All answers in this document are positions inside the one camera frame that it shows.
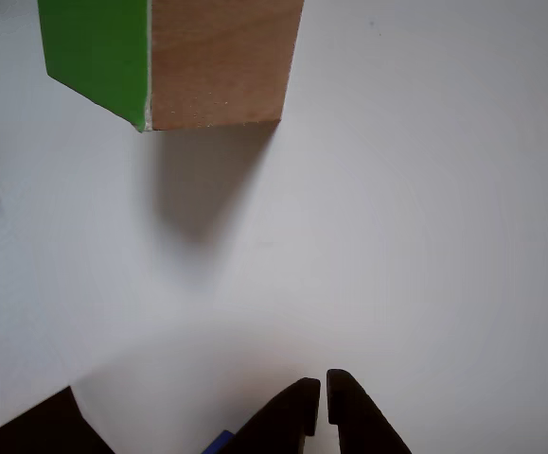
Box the wooden cube blue red faces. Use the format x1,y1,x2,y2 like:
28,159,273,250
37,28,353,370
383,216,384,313
204,428,235,454

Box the wooden cube with green face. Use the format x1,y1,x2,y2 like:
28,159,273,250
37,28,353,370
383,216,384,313
37,0,306,133

